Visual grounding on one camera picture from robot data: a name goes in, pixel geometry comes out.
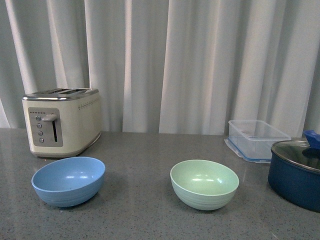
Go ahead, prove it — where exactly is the white curtain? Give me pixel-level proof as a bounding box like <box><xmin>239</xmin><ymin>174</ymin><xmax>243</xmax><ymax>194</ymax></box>
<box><xmin>0</xmin><ymin>0</ymin><xmax>320</xmax><ymax>137</ymax></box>

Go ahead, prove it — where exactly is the clear plastic food container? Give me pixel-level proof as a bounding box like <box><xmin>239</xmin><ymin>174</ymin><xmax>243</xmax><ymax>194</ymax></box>
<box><xmin>224</xmin><ymin>120</ymin><xmax>291</xmax><ymax>164</ymax></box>

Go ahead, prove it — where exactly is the dark blue cooking pot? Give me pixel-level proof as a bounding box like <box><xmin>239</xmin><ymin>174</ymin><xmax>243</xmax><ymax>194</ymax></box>
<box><xmin>268</xmin><ymin>152</ymin><xmax>320</xmax><ymax>212</ymax></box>

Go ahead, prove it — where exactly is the green bowl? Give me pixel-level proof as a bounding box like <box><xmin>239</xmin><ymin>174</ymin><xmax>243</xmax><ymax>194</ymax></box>
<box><xmin>170</xmin><ymin>159</ymin><xmax>240</xmax><ymax>211</ymax></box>

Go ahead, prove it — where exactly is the cream four-slot toaster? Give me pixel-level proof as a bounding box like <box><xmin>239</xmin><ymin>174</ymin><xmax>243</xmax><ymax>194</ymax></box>
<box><xmin>22</xmin><ymin>88</ymin><xmax>102</xmax><ymax>158</ymax></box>

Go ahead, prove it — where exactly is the blue bowl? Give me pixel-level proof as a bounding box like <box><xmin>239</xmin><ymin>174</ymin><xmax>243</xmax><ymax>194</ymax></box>
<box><xmin>31</xmin><ymin>156</ymin><xmax>106</xmax><ymax>208</ymax></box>

